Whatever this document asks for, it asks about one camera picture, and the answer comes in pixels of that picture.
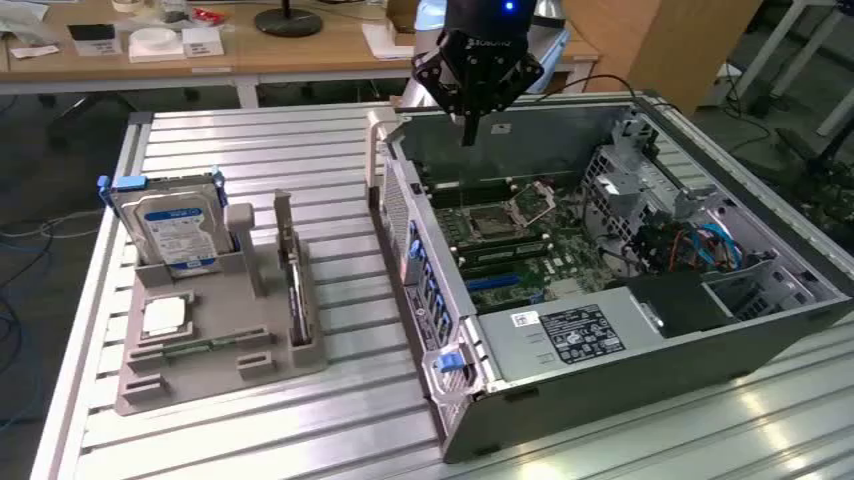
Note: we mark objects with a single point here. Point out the blue expansion slot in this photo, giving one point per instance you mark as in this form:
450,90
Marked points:
494,282

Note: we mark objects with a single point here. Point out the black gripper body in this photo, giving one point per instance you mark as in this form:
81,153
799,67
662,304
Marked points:
488,30

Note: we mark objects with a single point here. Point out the white box with black lid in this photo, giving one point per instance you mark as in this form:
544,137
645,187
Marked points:
97,42

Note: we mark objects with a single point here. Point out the black office chair base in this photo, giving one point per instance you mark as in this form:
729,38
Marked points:
67,115

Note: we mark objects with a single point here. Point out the brown cardboard box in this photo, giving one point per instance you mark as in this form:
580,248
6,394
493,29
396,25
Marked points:
401,17

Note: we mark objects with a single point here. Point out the hard disk in blue caddy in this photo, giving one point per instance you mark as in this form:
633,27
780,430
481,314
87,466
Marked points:
177,230

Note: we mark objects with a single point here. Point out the white table frame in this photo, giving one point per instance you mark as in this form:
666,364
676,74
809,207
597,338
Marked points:
840,112

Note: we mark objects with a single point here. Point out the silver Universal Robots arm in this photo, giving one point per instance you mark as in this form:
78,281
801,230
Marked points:
428,30

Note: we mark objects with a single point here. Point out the plain white box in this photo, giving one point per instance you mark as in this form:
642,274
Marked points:
202,42

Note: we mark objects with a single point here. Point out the green RAM stick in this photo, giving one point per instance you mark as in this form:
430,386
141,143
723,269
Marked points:
201,346

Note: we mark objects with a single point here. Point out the green motherboard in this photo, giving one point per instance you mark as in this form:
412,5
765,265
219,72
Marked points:
561,260

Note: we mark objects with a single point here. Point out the grey power supply unit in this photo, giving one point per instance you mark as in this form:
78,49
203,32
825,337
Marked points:
514,345

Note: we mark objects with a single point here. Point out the wooden cabinet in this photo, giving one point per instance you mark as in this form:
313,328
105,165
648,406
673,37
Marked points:
688,50

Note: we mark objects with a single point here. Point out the metal socket cover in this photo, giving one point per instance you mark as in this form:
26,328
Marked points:
534,200

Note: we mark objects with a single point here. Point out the open dark grey PC case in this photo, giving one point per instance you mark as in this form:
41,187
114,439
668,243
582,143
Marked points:
601,400

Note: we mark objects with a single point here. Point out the white paper label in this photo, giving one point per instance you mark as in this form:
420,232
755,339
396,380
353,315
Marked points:
34,51

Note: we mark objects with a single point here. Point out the metal drive cage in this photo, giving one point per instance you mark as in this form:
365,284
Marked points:
621,200

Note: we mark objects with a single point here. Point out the white paper stack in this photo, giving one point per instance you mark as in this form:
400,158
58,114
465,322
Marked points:
388,42

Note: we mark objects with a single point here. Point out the wooden desk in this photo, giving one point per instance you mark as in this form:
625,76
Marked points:
301,50

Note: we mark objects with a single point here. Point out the blue case latch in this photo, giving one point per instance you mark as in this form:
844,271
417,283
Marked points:
448,362

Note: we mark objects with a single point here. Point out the graphics card with metal bracket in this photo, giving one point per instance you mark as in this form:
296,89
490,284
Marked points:
297,290

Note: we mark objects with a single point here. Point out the white tape roll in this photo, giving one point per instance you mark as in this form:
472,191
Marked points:
126,5

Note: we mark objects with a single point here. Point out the grey parts rack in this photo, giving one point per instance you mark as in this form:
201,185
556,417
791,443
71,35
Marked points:
221,310

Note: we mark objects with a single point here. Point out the CPU socket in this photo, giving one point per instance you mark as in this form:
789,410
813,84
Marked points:
490,222

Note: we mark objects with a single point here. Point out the black round lamp base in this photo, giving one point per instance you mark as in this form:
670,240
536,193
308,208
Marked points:
289,22

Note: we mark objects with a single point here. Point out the white box with round dish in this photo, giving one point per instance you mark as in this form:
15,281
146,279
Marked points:
157,47

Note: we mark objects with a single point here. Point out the red packet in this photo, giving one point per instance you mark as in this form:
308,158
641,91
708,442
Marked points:
209,16

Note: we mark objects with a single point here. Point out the silver CPU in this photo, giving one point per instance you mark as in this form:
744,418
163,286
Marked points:
163,316

